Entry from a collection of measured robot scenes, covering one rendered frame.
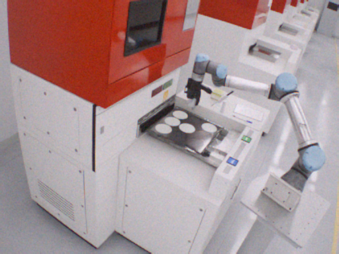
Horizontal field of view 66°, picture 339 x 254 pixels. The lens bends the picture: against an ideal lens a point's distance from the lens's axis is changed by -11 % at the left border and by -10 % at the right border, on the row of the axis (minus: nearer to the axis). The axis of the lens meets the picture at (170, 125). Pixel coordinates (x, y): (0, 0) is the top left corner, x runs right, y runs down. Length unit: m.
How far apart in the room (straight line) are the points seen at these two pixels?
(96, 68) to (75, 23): 0.21
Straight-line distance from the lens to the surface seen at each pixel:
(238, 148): 1.68
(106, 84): 1.22
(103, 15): 1.14
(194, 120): 1.92
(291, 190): 1.58
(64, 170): 1.77
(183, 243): 1.84
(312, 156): 1.49
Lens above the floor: 1.90
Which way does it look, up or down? 33 degrees down
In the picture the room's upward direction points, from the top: 11 degrees clockwise
